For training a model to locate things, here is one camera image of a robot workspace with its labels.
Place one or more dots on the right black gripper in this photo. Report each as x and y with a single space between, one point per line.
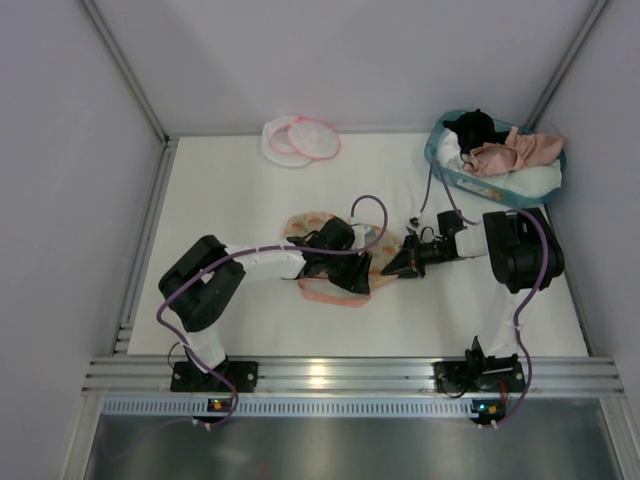
414 256

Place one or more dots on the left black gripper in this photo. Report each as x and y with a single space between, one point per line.
347 270

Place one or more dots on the pink floral mesh laundry bag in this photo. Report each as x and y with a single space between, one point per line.
320 289

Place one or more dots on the pink garment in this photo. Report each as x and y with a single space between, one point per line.
517 152

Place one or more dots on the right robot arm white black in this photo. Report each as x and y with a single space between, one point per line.
524 256

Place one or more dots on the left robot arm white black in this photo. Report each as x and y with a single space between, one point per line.
201 284

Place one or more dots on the blue plastic laundry basket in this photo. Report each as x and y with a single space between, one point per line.
500 125

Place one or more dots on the black garment in basket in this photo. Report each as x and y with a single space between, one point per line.
474 129

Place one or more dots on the white garment in basket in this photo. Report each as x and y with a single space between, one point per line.
518 189

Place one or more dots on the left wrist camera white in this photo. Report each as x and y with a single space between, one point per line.
364 234

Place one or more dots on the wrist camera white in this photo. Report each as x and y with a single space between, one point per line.
364 234
414 224

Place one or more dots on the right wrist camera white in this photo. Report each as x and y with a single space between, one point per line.
414 224

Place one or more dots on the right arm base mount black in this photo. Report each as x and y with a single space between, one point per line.
478 373

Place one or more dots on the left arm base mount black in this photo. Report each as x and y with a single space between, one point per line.
187 377

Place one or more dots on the left aluminium frame post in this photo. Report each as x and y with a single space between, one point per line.
119 60

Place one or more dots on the aluminium frame post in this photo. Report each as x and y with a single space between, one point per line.
594 15
119 60

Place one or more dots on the aluminium front rail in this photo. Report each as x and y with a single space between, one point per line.
560 377

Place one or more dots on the grey slotted cable duct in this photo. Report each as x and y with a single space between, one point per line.
302 407

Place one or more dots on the right aluminium frame post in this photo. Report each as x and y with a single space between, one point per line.
594 15

